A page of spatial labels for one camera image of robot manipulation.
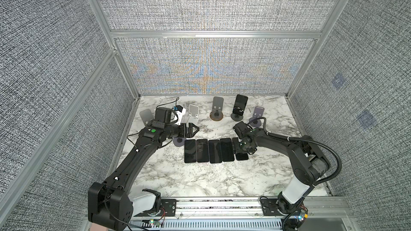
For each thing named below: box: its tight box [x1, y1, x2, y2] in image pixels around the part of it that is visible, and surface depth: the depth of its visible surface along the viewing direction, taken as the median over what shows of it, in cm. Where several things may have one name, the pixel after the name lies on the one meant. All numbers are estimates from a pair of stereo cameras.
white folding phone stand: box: [187, 104, 200, 126], surface depth 105 cm
